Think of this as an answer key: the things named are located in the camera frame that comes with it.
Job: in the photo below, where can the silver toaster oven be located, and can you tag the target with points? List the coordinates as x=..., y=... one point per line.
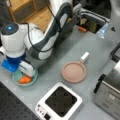
x=107, y=90

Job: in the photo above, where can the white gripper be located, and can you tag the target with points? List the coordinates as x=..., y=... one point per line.
x=26, y=67

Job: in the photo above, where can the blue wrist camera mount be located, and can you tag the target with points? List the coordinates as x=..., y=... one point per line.
x=11, y=66

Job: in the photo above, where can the orange small object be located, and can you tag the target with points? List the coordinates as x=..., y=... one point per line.
x=82, y=29

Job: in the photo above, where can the pink pan with white handle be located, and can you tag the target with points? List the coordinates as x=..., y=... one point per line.
x=75, y=72

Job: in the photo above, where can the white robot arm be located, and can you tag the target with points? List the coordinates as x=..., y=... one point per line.
x=19, y=39

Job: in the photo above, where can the aluminium frame rail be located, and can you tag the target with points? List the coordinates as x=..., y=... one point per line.
x=93, y=15

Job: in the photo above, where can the orange toy carrot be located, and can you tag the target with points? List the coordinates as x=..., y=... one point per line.
x=25, y=80

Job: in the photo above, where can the teal bowl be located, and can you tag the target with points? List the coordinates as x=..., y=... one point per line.
x=18, y=75

